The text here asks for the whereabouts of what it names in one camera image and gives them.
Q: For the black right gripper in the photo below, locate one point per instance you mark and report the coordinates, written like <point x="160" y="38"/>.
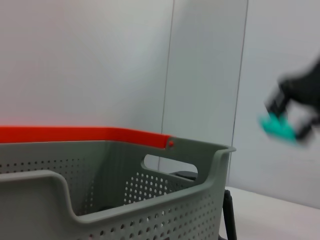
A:
<point x="305" y="82"/>

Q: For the teal square toy brick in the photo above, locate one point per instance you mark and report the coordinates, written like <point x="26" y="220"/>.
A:
<point x="277" y="127"/>

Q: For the grey perforated storage basket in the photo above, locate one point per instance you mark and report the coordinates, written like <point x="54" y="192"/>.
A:
<point x="150" y="212"/>

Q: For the glass pitcher with black lid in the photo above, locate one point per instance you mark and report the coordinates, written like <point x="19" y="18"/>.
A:
<point x="228" y="212"/>

